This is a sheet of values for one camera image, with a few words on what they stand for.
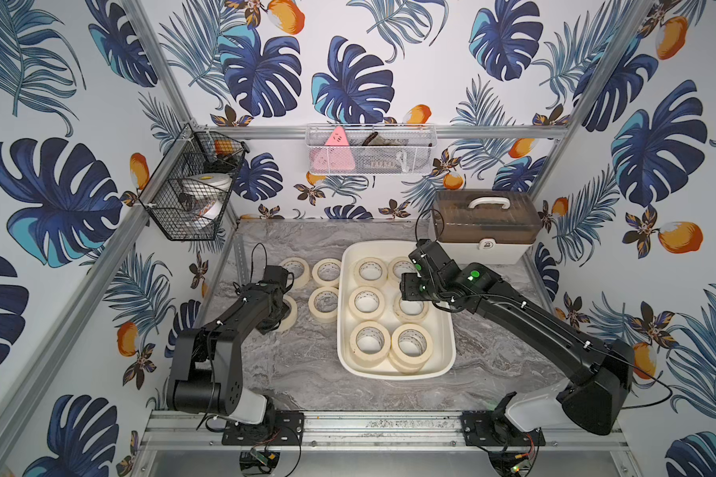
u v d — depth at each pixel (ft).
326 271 3.45
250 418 1.97
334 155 2.95
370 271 3.37
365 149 3.04
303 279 3.29
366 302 3.17
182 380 1.44
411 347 2.84
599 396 1.27
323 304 3.20
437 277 1.83
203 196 2.96
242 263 3.57
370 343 2.88
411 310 3.06
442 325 2.91
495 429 2.17
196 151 3.04
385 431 2.46
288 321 2.96
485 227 3.10
